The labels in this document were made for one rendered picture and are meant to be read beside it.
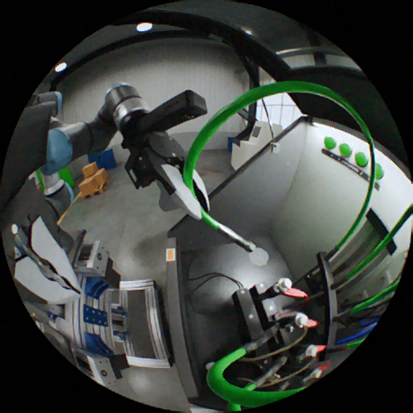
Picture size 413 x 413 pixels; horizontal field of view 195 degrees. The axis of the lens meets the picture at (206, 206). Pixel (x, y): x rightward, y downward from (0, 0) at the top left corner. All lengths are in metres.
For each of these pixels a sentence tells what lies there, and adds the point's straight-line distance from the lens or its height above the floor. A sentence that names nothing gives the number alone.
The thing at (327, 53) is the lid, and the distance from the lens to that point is 0.37.
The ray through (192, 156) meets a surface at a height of 1.32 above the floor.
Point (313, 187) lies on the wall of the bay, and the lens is 0.50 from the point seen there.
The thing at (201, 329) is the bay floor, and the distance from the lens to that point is 0.53.
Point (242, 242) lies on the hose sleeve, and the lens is 0.24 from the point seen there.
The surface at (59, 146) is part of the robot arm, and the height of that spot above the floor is 1.38.
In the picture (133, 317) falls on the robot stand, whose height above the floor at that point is 0.21.
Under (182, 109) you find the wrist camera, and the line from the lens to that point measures 0.16.
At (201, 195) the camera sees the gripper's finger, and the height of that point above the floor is 1.25.
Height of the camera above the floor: 1.35
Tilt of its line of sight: 38 degrees down
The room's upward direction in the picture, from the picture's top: straight up
